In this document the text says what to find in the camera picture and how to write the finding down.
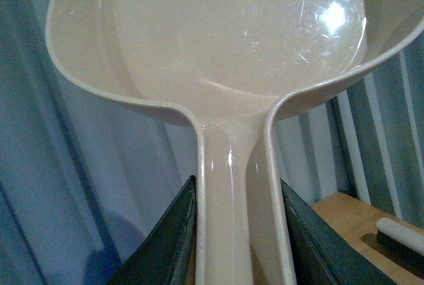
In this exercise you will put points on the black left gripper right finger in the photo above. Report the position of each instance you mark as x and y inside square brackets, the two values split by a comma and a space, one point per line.
[320, 254]

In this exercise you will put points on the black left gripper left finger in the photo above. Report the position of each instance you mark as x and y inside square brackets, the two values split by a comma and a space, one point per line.
[167, 254]

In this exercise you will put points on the beige plastic dustpan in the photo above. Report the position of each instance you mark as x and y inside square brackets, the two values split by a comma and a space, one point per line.
[229, 68]

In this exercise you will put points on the wooden nightstand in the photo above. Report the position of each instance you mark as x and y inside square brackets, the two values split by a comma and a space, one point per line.
[353, 220]

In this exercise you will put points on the grey curtain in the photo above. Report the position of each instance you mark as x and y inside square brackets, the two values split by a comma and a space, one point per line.
[84, 180]

